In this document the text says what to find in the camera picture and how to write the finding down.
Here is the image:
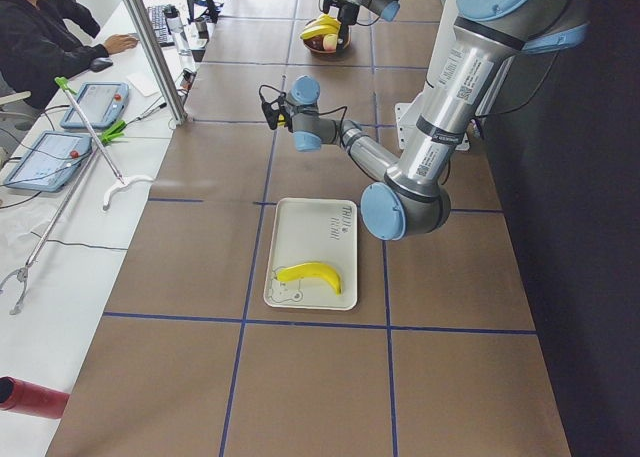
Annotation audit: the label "aluminium frame post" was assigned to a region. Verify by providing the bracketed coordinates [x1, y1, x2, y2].
[122, 0, 187, 126]

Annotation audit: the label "teach pendant far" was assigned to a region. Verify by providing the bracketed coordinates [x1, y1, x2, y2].
[70, 82, 130, 130]

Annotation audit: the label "black keyboard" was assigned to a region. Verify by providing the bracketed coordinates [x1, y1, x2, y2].
[146, 4, 174, 47]

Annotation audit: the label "black braided cable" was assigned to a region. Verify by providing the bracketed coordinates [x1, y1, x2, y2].
[257, 74, 349, 123]

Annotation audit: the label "teach pendant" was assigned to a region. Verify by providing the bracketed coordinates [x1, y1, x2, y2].
[70, 82, 130, 130]
[3, 131, 92, 192]

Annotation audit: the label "white rectangular bear tray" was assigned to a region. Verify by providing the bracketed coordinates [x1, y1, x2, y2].
[263, 198, 358, 311]

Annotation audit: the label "yellow banana at edge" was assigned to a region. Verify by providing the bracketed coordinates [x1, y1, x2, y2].
[300, 24, 339, 40]

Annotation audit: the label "yellow banana in basket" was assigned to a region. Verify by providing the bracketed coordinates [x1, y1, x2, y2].
[300, 13, 341, 40]

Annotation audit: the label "long metal grabber tool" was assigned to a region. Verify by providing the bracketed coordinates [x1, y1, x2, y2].
[54, 77, 154, 211]

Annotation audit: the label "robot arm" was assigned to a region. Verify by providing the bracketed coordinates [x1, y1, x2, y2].
[261, 0, 589, 240]
[322, 0, 400, 50]

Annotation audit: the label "brown wicker basket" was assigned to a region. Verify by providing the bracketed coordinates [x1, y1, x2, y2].
[299, 14, 351, 54]

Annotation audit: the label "red fire extinguisher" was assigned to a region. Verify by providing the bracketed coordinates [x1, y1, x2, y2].
[1, 376, 70, 419]

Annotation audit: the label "seated person in black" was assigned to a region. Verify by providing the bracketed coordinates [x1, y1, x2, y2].
[1, 0, 138, 110]

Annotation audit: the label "pink white peach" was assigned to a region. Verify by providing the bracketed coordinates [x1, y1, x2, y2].
[322, 34, 338, 53]

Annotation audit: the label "teach pendant near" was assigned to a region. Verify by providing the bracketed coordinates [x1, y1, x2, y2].
[3, 131, 92, 192]

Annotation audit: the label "clear water bottle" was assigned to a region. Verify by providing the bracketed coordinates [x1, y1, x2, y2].
[163, 4, 192, 57]

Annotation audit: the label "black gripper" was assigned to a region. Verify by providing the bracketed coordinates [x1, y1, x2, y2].
[322, 0, 358, 45]
[261, 92, 292, 130]

